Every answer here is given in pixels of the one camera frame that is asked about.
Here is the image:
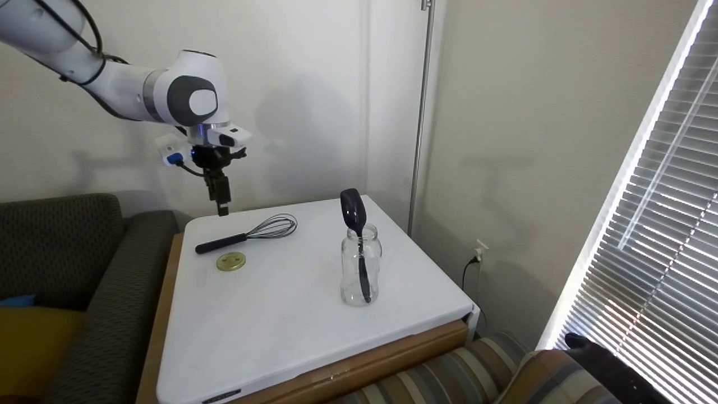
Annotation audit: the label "blue cloth item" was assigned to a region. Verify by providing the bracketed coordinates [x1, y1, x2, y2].
[0, 292, 37, 309]

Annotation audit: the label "striped fabric sofa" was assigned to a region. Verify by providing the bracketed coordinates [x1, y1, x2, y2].
[328, 335, 626, 404]

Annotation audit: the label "white foam board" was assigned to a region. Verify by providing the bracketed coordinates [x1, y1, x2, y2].
[154, 196, 482, 404]

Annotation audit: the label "black handled wire whisk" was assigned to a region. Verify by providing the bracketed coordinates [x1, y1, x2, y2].
[192, 212, 300, 258]

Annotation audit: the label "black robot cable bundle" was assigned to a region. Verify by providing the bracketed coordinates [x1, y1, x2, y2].
[28, 0, 129, 90]

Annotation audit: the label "clear glass jar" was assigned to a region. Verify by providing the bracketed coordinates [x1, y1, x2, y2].
[338, 223, 385, 308]

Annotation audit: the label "thin vertical wall conduit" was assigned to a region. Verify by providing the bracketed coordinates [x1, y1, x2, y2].
[405, 0, 438, 221]

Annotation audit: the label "yellow cushion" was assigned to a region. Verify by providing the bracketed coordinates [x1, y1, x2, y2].
[0, 304, 88, 400]

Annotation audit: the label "grey fabric couch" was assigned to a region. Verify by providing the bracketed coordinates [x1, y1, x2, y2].
[0, 190, 183, 404]

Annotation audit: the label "white wall power outlet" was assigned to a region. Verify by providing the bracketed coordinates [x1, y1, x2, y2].
[470, 235, 493, 266]

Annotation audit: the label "gold metal jar lid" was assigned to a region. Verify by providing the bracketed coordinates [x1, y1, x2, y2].
[212, 249, 248, 273]

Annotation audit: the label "white window blinds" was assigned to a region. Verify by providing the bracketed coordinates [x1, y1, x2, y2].
[535, 0, 718, 404]

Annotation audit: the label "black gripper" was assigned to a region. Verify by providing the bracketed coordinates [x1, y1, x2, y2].
[188, 142, 248, 218]

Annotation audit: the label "black slotted spatula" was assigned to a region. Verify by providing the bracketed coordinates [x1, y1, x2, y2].
[338, 187, 374, 306]

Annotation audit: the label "black power cord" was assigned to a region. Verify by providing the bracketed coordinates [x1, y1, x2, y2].
[458, 251, 482, 296]

